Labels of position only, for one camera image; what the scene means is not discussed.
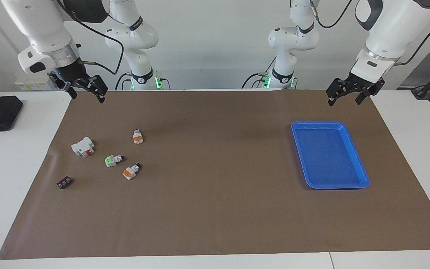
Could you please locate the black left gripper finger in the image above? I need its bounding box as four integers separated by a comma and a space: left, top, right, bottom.
326, 78, 350, 107
356, 78, 386, 105

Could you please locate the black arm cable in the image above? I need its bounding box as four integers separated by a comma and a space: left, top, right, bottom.
394, 8, 430, 66
56, 0, 125, 75

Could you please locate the black right base cable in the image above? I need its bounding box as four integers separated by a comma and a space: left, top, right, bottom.
115, 72, 133, 91

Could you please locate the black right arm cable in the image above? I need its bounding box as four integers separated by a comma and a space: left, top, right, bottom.
56, 0, 125, 75

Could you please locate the brown paper mat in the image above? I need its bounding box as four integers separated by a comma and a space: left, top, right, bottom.
0, 89, 430, 260

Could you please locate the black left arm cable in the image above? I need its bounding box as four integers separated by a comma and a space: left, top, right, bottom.
394, 8, 430, 66

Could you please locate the blue plastic tray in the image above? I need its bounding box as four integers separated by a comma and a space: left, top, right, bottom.
291, 121, 371, 190

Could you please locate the black looped shoulder cable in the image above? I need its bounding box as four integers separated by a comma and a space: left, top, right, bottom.
309, 0, 354, 29

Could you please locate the white circuit breaker red lever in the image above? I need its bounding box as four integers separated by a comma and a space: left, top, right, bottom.
71, 137, 95, 158

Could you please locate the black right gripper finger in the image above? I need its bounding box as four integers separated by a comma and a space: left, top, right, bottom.
84, 75, 108, 103
48, 71, 78, 100

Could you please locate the white power strip box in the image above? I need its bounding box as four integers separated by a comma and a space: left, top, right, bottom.
15, 72, 57, 91

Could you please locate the white switch with green button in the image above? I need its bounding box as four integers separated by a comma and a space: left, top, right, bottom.
105, 154, 125, 168

